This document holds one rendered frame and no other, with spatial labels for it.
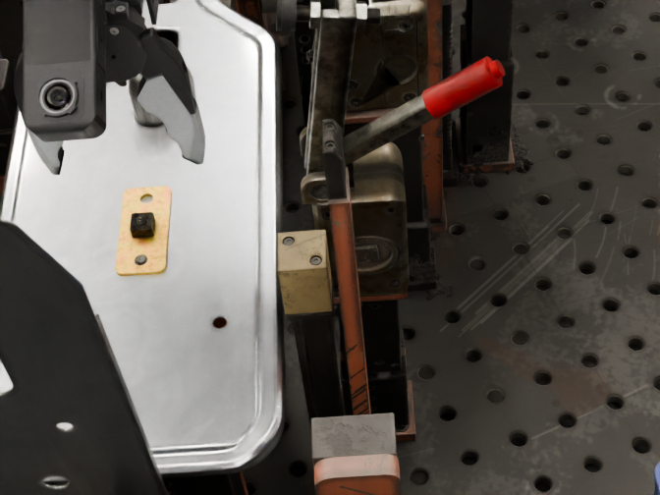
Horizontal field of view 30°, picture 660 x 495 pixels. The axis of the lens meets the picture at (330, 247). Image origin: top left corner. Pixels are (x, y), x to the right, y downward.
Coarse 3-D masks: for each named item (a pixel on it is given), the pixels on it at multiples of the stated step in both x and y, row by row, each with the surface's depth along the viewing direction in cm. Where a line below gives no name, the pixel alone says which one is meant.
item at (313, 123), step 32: (288, 0) 76; (320, 0) 78; (352, 0) 76; (288, 32) 77; (320, 32) 76; (352, 32) 76; (320, 64) 78; (320, 96) 81; (320, 128) 83; (320, 160) 85
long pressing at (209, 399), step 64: (192, 0) 110; (192, 64) 105; (256, 64) 104; (128, 128) 101; (256, 128) 100; (64, 192) 97; (192, 192) 96; (256, 192) 95; (64, 256) 93; (192, 256) 92; (256, 256) 92; (128, 320) 89; (192, 320) 88; (256, 320) 88; (0, 384) 86; (128, 384) 85; (192, 384) 85; (256, 384) 85; (192, 448) 82; (256, 448) 82
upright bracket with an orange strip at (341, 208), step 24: (336, 144) 71; (336, 168) 72; (336, 192) 73; (336, 216) 75; (336, 240) 77; (336, 264) 79; (360, 312) 86; (360, 336) 85; (360, 360) 88; (360, 384) 90; (360, 408) 93
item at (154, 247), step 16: (128, 192) 96; (144, 192) 96; (160, 192) 96; (128, 208) 95; (144, 208) 95; (160, 208) 95; (128, 224) 94; (160, 224) 94; (128, 240) 93; (144, 240) 93; (160, 240) 93; (128, 256) 92; (160, 256) 92; (128, 272) 91; (144, 272) 91; (160, 272) 91
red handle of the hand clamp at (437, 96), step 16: (480, 64) 81; (496, 64) 81; (448, 80) 82; (464, 80) 82; (480, 80) 81; (496, 80) 81; (432, 96) 83; (448, 96) 82; (464, 96) 82; (480, 96) 83; (400, 112) 85; (416, 112) 84; (432, 112) 83; (448, 112) 83; (368, 128) 86; (384, 128) 85; (400, 128) 85; (352, 144) 86; (368, 144) 86; (384, 144) 86; (352, 160) 87
